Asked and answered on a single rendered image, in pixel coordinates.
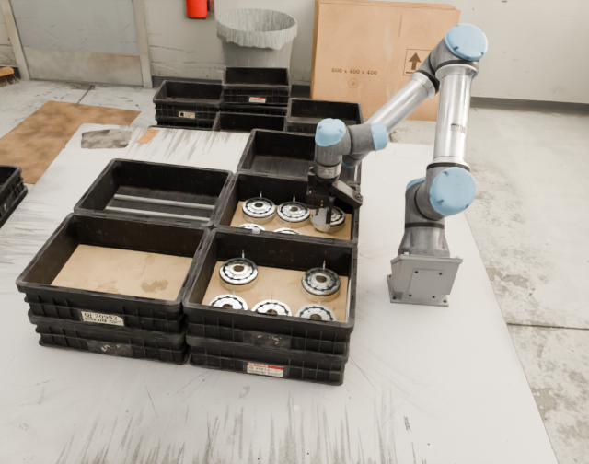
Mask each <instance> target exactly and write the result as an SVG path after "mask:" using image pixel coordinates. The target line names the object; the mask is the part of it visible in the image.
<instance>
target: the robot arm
mask: <svg viewBox="0 0 589 464"><path fill-rule="evenodd" d="M487 49H488V42H487V39H486V36H485V35H484V33H483V32H481V31H480V29H479V28H477V27H476V26H474V25H471V24H468V23H460V24H457V25H455V26H453V27H452V28H451V29H450V30H448V31H447V32H446V34H445V35H444V36H443V38H442V39H441V40H440V41H439V42H438V43H437V44H436V46H435V47H434V48H433V49H432V50H431V51H430V53H429V54H428V55H427V57H426V58H425V60H424V61H423V62H422V64H421V65H420V66H419V68H418V69H417V70H416V71H415V72H414V73H413V74H412V75H411V76H410V81H409V82H408V83H407V84H406V85H405V86H404V87H403V88H402V89H401V90H400V91H399V92H397V93H396V94H395V95H394V96H393V97H392V98H391V99H390V100H389V101H388V102H387V103H386V104H385V105H383V106H382V107H381V108H380V109H379V110H378V111H377V112H376V113H375V114H374V115H373V116H372V117H370V118H369V119H368V120H367V121H366V122H365V123H364V124H359V125H352V126H345V125H344V123H343V122H342V121H340V120H337V119H335V120H333V119H325V120H323V121H321V122H320V123H319V124H318V127H317V131H316V136H315V142H316V144H315V157H314V167H309V171H308V184H307V192H306V208H312V209H316V210H319V214H318V215H316V216H313V217H312V218H311V222H312V223H314V224H317V225H320V226H323V227H325V232H327V231H328V230H329V229H330V222H331V213H332V208H334V201H335V196H337V197H338V198H340V199H341V200H343V201H344V202H346V203H347V204H348V205H350V206H352V207H353V208H355V209H356V210H358V209H359V208H360V207H361V206H362V205H363V200H364V197H363V196H362V195H361V194H360V193H358V192H357V191H355V190H353V189H352V188H350V187H349V186H348V185H346V184H345V183H343V182H342V181H340V180H338V178H339V176H340V172H341V166H343V167H345V168H353V167H355V166H357V165H359V164H360V162H361V161H362V160H363V159H364V158H365V157H366V156H367V155H368V154H369V153H370V152H373V151H376V152H377V151H379V150H384V149H385V148H386V147H387V143H388V135H389V134H390V133H391V132H392V131H393V130H395V129H396V128H397V127H398V126H399V125H400V124H401V123H402V122H403V121H404V120H405V119H406V118H407V117H408V116H409V115H410V114H412V113H413V112H414V111H415V110H416V109H417V108H418V107H419V106H420V105H421V104H422V103H423V102H424V101H425V100H426V99H432V98H433V97H434V96H435V95H436V94H437V93H438V92H439V99H438V110H437V119H436V129H435V138H434V149H433V161H432V162H430V163H429V164H428V165H427V166H426V174H425V177H420V178H419V179H418V178H416V179H414V180H411V181H410V182H409V183H408V184H407V186H406V191H405V217H404V234H403V237H402V239H401V241H400V244H399V247H398V255H400V254H404V252H408V253H409V255H421V256H434V257H448V258H450V255H451V253H450V249H449V247H448V244H447V241H446V237H445V218H446V217H448V216H451V215H457V214H459V213H461V212H463V211H464V210H465V209H467V208H468V207H469V206H470V205H471V204H472V202H473V200H474V198H475V195H476V183H475V181H474V179H472V177H471V174H470V166H469V165H468V164H467V163H466V162H465V160H466V149H467V138H468V117H469V106H470V95H471V84H472V82H473V81H474V80H475V79H477V77H478V75H479V60H480V59H481V58H482V57H483V56H484V55H485V53H486V51H487ZM325 212H326V216H325ZM398 255H397V256H398Z"/></svg>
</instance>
